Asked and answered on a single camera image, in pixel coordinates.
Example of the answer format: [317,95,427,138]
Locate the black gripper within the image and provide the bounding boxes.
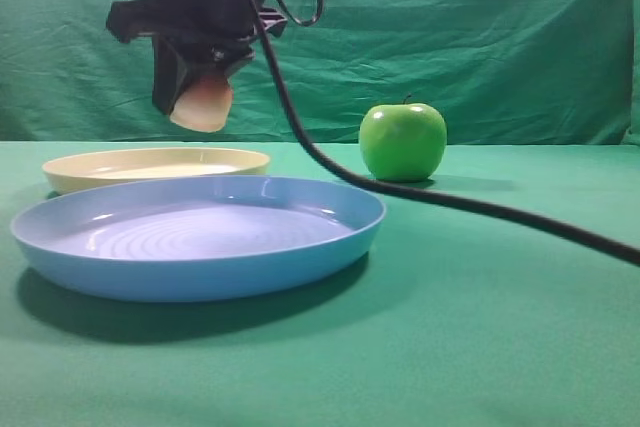
[106,0,288,114]

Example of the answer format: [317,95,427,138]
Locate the round red-yellow bread bun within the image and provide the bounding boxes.
[169,74,233,133]

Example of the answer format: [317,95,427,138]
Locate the yellow plastic plate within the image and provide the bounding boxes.
[42,147,271,194]

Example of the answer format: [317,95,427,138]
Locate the blue plastic plate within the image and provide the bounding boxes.
[11,176,386,302]

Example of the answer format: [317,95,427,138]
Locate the green apple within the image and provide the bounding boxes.
[358,99,448,183]

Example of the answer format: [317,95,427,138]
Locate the green backdrop cloth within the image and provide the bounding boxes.
[1,0,639,144]

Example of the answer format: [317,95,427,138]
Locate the green table cloth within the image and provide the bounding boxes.
[0,140,640,427]

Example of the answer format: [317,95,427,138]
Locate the thick black cable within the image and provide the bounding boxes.
[227,0,640,268]

